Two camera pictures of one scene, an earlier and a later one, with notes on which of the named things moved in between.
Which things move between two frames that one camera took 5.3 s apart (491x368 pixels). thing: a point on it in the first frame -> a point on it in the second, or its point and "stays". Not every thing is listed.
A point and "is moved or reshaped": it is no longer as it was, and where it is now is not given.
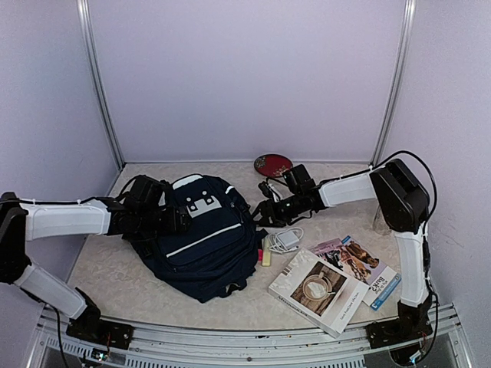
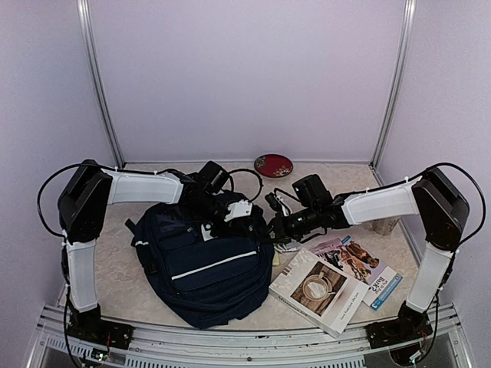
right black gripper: x=272 y=213 -> x=281 y=229
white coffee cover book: x=321 y=292 stays
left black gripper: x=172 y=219 -> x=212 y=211
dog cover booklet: x=367 y=269 stays
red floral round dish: x=272 y=165 stays
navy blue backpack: x=216 y=254 is moved or reshaped
